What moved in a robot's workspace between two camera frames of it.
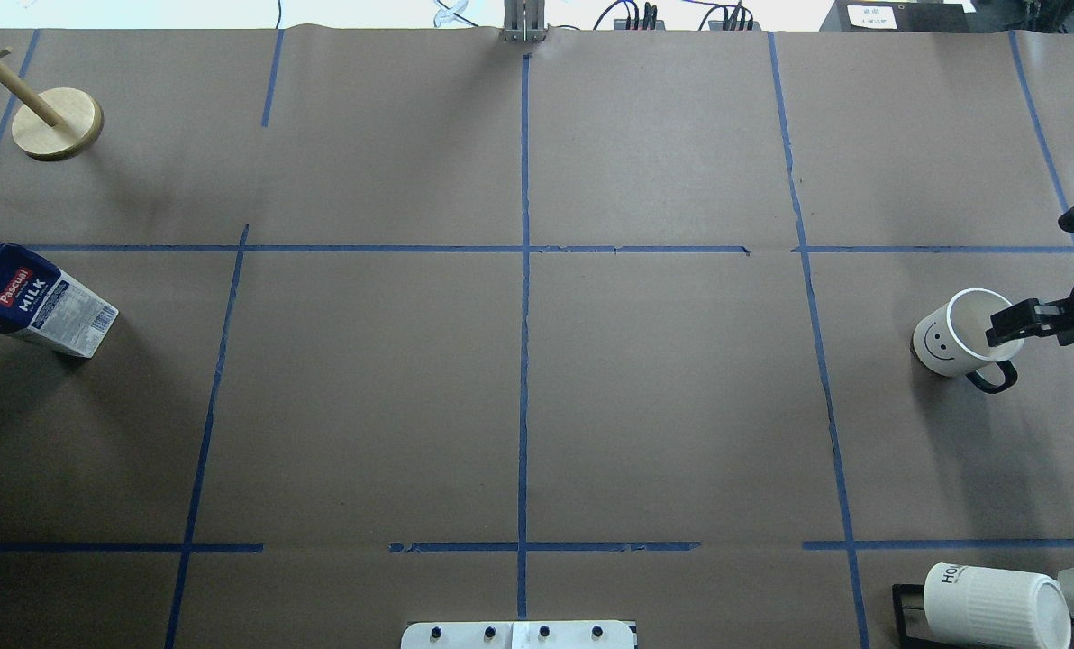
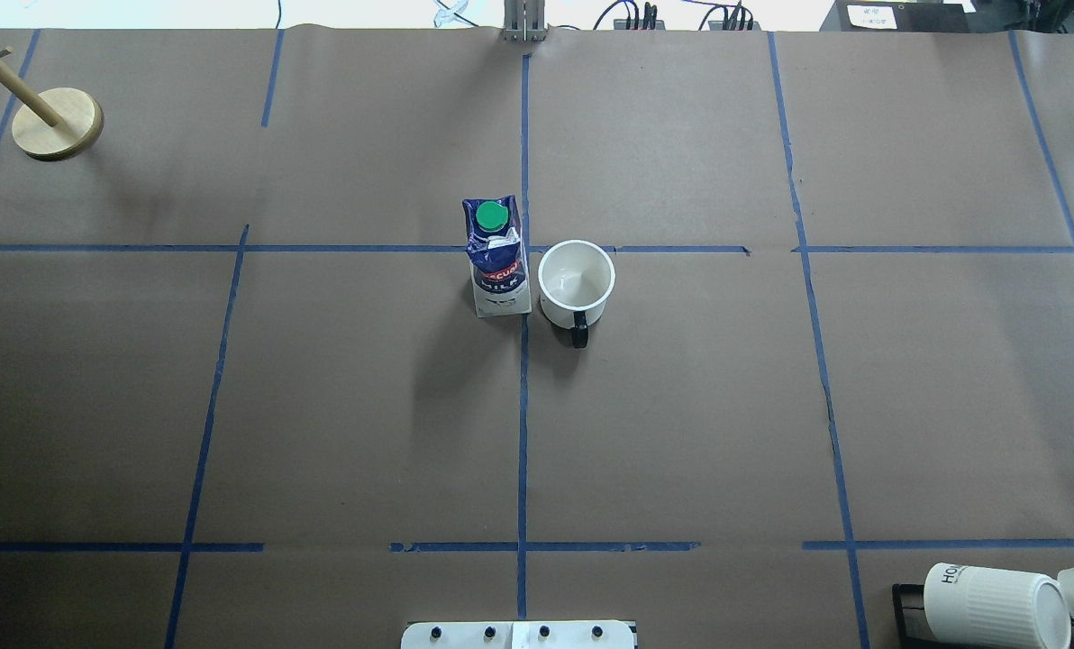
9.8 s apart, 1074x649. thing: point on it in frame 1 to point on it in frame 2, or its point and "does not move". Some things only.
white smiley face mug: x=952 y=340 to x=575 y=279
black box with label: x=897 y=16 does not move
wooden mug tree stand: x=54 y=124 does not move
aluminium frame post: x=523 y=20 does not move
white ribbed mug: x=980 y=607 does not move
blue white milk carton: x=6 y=287 to x=496 y=257
